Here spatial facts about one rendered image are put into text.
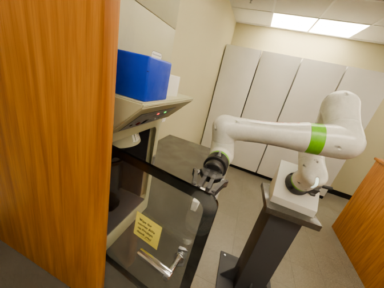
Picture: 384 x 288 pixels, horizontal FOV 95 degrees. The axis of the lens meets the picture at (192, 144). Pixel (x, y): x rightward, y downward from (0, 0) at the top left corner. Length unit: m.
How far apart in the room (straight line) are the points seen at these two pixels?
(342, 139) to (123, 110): 0.69
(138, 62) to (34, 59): 0.18
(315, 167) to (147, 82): 0.98
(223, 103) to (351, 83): 1.93
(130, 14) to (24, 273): 0.78
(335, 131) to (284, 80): 2.72
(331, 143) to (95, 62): 0.72
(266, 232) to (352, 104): 0.94
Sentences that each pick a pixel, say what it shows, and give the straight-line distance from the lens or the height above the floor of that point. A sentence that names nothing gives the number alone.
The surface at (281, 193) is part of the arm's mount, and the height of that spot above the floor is 1.01.
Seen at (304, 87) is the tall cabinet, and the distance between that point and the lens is 3.50.
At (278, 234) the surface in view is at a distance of 1.45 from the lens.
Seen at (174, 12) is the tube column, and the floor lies 1.75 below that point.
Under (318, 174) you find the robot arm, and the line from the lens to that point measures 1.15.
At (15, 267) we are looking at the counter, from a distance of 0.84.
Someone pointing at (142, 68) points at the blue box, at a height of 1.58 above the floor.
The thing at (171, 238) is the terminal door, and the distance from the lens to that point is 0.45.
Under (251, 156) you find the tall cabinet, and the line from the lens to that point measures 3.64.
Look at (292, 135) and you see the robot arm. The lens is 0.74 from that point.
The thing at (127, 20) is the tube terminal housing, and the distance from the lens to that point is 0.50.
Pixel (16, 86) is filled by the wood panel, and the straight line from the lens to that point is 0.50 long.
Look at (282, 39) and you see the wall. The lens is 3.98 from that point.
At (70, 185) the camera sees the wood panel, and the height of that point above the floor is 1.31.
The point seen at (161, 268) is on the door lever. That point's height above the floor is 1.21.
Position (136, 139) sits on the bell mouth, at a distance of 0.65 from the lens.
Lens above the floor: 1.59
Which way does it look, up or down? 21 degrees down
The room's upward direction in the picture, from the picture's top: 13 degrees clockwise
